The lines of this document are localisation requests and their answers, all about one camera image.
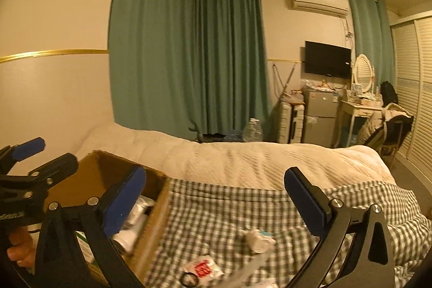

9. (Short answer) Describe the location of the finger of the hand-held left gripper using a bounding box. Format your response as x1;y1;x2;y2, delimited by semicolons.
18;153;79;199
0;137;45;170

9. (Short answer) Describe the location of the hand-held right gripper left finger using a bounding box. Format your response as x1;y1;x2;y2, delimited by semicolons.
34;165;147;288

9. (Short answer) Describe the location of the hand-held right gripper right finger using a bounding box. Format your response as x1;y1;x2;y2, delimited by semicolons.
283;167;395;288

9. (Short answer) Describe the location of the silver foil packet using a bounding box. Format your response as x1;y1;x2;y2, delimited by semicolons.
130;195;156;231

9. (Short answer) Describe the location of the brown cardboard box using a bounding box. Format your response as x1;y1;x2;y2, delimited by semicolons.
42;150;171;288

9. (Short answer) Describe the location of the green medicine box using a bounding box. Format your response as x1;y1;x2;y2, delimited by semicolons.
76;231;102;275

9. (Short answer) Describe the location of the person's left hand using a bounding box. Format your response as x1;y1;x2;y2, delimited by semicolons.
6;226;36;273

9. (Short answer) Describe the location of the cream quilt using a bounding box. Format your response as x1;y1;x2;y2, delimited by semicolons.
76;123;395;191

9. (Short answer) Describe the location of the white suitcase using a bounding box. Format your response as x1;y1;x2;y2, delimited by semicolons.
279;102;306;144

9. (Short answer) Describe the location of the clear plastic wrapper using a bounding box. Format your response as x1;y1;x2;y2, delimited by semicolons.
233;252;271;282

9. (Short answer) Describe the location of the grey checked blanket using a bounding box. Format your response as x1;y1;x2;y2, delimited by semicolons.
145;178;432;288

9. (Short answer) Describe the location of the grey small fridge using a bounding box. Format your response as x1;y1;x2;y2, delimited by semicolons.
304;87;340;148

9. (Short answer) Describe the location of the large clear water bottle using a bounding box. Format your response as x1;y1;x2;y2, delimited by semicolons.
244;118;264;142

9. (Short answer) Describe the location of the white packet with red print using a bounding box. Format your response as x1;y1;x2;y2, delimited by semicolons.
184;256;223;279

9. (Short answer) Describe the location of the cream padded jacket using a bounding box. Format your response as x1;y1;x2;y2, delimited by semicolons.
359;102;414;147

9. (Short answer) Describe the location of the white dressing table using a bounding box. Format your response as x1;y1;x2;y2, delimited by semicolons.
339;99;385;148

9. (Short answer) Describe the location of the dark chair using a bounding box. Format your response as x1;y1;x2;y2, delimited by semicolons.
381;116;412;167

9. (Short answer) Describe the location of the group of cosmetics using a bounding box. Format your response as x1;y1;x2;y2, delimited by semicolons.
344;84;383;106

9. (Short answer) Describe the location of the black bag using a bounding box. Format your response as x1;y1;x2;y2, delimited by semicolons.
381;81;399;104

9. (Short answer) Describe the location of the white oval mirror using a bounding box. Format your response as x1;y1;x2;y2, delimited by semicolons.
353;54;375;94

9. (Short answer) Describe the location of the green curtain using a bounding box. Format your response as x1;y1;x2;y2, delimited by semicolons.
347;0;396;86
109;0;200;140
194;0;269;140

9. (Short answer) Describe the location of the white louvred wardrobe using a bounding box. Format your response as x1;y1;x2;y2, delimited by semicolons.
390;16;432;174

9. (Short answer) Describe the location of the white air conditioner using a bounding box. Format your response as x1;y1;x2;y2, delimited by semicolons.
291;0;349;17

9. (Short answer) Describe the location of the black hair tie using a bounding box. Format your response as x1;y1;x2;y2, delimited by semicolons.
180;273;200;287

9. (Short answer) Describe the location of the broom handle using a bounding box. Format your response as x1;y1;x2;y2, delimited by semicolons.
282;63;298;100

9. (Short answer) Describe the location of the black wall television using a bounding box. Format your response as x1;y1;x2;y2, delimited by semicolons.
305;40;352;79

